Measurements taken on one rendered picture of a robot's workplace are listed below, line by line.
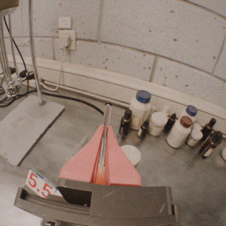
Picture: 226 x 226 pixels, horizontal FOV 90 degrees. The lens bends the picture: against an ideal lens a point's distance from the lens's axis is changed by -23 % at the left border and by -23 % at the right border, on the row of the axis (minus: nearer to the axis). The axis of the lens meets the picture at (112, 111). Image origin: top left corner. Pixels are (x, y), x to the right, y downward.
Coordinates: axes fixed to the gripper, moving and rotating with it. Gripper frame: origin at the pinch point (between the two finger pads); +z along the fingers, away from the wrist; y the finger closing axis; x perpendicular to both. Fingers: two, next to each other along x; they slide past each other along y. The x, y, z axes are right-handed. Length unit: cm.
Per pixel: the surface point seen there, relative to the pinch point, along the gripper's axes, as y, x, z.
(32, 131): 24.2, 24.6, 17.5
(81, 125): 8.1, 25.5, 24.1
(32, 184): 17.2, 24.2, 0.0
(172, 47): -19.4, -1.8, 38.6
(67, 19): 20, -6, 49
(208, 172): -35.9, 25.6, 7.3
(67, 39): 19, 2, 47
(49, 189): 11.7, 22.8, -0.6
